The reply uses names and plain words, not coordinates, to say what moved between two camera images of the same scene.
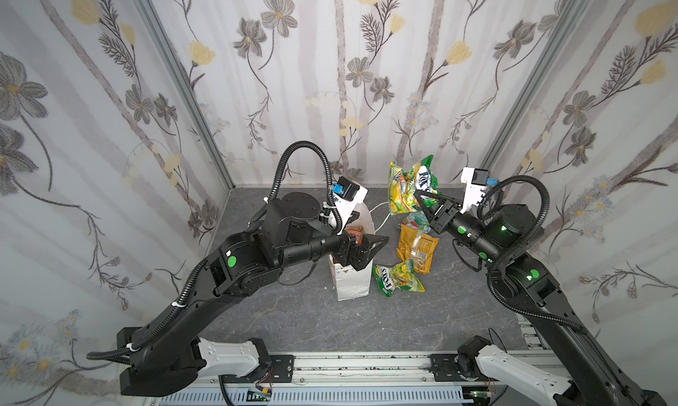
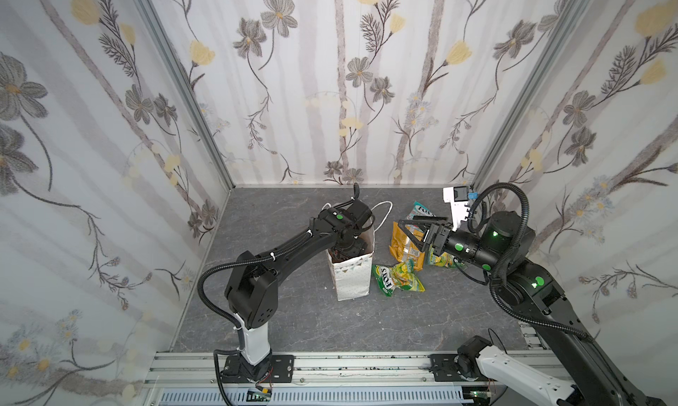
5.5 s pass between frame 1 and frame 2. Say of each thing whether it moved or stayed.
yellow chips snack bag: moved
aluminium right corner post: stayed
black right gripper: moved
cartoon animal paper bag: stayed
